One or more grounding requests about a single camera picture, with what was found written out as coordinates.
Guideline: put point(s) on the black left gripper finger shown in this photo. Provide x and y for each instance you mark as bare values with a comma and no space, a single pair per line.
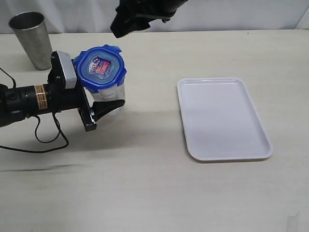
100,109

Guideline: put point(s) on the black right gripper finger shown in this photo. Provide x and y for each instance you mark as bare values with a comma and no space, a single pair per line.
137,23
124,23

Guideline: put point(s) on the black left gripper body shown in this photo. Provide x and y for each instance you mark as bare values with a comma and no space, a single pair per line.
66,99

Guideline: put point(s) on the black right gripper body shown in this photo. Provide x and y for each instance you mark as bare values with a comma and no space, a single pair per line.
164,10

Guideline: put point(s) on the clear plastic tall container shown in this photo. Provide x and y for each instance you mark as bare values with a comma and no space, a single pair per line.
110,94

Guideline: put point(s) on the blue snap-lock container lid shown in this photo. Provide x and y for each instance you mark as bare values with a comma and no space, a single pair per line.
100,68

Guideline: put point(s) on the stainless steel cup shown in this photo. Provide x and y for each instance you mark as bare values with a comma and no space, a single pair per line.
31,31

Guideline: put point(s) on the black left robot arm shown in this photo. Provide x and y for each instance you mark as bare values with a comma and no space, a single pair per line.
18,103

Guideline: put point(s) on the white backdrop curtain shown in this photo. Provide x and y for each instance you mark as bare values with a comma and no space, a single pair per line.
95,16

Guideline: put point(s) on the white rectangular plastic tray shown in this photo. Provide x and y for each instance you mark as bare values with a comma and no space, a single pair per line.
220,121

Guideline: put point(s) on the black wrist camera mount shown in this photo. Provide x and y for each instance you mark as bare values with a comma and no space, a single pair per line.
63,72

